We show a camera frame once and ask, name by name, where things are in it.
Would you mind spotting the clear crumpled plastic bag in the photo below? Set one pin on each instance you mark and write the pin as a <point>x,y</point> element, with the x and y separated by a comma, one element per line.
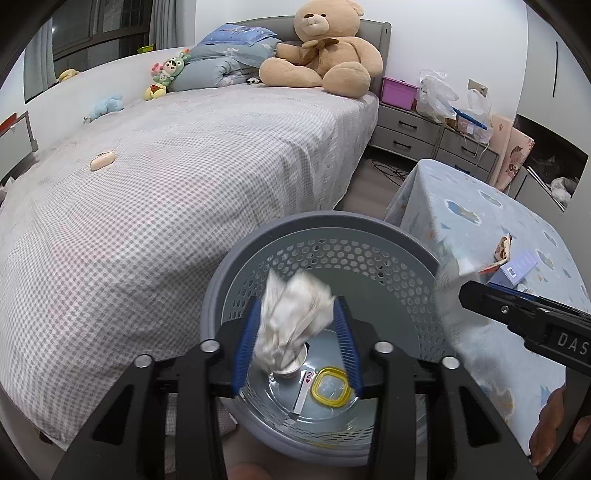
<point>478,104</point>
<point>434,97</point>

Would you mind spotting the white playing card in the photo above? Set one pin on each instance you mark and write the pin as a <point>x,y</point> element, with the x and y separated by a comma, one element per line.
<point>302,394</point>

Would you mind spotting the dark window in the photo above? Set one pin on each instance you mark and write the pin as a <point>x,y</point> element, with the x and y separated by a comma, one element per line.
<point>92,32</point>

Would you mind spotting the large tan teddy bear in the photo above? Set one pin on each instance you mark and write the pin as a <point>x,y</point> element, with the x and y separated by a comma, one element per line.
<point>341,55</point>

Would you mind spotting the pink cartoon printed board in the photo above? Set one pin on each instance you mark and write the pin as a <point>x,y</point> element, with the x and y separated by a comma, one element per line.
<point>517,157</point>

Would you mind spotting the blue printed pillow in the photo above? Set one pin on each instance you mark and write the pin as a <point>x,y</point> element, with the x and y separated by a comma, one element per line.
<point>235,34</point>

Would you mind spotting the grey bed guard rail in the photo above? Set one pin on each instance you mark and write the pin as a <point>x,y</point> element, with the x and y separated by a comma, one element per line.
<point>18,138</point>

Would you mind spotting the light blue quilt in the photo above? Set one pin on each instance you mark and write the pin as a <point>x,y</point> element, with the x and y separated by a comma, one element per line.
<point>212,69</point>

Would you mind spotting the purple plastic storage box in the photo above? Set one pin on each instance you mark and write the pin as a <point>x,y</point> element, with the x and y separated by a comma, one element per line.
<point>397,92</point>

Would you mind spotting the white paper wrapper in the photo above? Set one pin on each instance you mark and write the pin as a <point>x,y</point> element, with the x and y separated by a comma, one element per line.
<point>295,318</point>

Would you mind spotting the blue stick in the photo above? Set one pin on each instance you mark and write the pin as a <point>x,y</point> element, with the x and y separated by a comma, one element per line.
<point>471,119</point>

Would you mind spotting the grey perforated plastic bin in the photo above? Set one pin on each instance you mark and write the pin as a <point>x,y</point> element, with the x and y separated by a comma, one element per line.
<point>369,258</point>

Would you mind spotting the green and pink plush doll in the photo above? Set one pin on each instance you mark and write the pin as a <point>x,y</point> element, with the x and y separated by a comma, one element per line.
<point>171,67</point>

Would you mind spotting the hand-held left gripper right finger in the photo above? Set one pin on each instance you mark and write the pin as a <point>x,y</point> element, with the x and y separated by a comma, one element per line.
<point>347,346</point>

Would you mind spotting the grey curtain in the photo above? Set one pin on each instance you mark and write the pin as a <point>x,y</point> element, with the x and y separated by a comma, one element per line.
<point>173,23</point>

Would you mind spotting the grey checked bed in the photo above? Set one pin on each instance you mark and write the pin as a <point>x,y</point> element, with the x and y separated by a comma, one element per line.
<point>184,207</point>

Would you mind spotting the table with blue cloth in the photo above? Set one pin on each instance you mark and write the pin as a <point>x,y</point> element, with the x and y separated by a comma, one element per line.
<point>461,194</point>

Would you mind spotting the small green object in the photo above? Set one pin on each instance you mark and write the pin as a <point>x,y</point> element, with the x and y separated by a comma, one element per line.
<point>146,47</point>

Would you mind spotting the small pink oval object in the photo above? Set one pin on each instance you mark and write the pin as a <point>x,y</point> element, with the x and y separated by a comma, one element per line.
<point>101,161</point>

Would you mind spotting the person's right hand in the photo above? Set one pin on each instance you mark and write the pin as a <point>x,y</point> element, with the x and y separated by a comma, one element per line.
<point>554,415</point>

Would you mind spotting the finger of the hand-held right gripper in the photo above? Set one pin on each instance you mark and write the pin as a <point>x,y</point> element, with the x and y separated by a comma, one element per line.
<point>489,302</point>
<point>554,307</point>

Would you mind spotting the white cartoon snack wrapper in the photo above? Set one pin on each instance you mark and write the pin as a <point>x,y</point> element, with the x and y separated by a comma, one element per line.
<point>502,247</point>

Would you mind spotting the yellow plush toy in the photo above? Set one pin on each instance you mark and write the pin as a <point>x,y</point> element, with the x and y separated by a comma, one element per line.
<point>69,74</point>

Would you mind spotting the white built-in cabinet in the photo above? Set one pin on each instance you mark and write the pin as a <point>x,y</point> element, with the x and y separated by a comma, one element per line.
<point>540,55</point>

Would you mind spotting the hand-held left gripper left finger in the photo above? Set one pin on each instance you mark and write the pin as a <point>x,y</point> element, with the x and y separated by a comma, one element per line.
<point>244,341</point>

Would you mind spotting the pale pink board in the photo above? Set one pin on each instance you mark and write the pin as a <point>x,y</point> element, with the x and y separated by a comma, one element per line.
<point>501,134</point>

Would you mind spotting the light blue plush toy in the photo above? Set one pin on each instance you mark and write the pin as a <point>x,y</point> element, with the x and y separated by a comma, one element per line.
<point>106,106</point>

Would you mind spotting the small blue white box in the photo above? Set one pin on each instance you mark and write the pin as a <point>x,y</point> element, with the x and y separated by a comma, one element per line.
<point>517,270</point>

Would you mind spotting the white crumpled bag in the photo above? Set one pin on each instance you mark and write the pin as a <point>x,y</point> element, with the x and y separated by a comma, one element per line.
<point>563,187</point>

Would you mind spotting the wall outlet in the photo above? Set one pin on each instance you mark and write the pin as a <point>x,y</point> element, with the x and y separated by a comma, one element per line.
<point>477,86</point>

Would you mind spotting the small panda toy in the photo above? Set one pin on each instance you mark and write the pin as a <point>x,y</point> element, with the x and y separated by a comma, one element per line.
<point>253,81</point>

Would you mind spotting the grey nightstand with drawers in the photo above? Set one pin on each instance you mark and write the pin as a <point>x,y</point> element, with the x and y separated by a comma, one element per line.
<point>401,129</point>
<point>461,147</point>

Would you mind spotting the small white cup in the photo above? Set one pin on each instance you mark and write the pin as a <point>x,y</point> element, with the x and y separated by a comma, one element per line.
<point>288,369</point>

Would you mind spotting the small yellow plush doll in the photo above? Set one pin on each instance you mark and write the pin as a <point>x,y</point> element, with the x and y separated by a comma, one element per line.
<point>154,91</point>

